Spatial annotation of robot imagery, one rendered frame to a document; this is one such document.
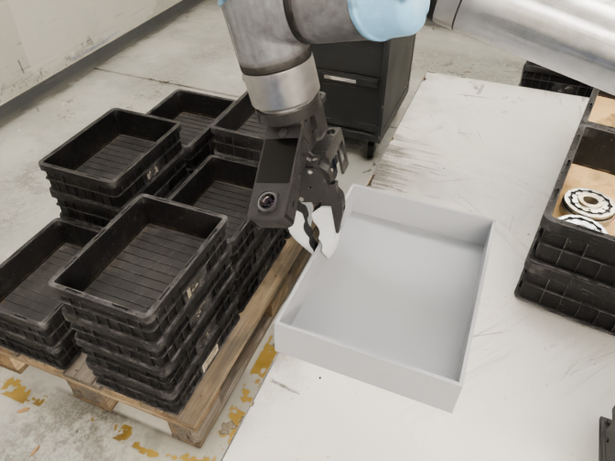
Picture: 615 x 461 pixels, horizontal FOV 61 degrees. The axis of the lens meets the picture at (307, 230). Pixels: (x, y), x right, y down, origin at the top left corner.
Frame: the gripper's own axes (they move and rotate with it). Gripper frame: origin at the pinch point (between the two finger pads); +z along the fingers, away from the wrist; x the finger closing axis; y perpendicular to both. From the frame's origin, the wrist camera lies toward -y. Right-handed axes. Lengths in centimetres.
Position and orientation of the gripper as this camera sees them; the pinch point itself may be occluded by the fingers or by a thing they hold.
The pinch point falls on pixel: (319, 252)
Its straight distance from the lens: 66.7
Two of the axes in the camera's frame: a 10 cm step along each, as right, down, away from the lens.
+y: 3.2, -6.3, 7.1
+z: 2.2, 7.8, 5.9
